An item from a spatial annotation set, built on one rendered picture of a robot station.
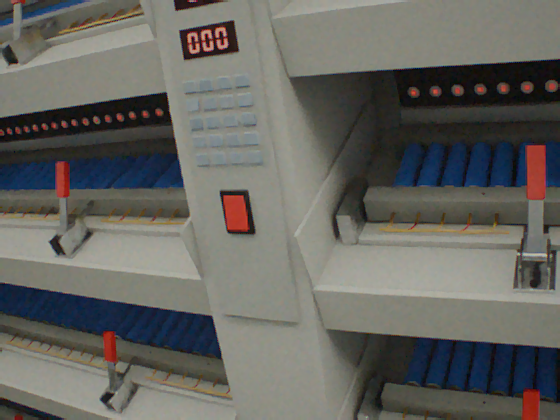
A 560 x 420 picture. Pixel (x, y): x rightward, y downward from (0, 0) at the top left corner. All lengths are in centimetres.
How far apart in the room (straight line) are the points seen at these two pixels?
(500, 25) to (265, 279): 24
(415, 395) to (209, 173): 28
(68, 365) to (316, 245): 44
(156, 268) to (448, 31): 31
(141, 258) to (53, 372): 30
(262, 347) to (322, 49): 24
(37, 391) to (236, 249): 42
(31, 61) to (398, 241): 36
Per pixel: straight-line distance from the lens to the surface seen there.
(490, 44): 35
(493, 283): 40
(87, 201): 63
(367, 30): 36
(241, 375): 51
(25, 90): 56
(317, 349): 45
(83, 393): 73
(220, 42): 40
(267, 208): 41
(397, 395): 55
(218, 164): 42
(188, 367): 64
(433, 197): 44
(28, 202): 71
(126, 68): 46
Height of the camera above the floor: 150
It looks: 18 degrees down
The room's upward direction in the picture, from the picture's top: 9 degrees counter-clockwise
